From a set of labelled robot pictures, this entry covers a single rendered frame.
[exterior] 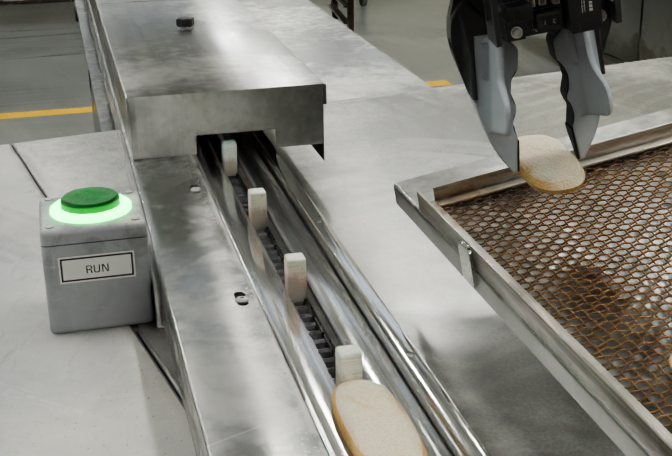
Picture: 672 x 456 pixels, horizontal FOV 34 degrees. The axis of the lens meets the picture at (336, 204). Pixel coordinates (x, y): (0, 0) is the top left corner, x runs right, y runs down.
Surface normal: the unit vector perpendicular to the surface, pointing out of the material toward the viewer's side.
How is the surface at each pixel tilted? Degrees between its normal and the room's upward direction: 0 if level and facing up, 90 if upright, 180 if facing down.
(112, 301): 90
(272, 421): 0
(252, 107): 90
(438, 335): 0
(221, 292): 0
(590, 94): 105
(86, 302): 90
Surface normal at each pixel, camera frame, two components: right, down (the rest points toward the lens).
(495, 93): -0.99, 0.11
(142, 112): 0.25, 0.33
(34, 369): -0.01, -0.94
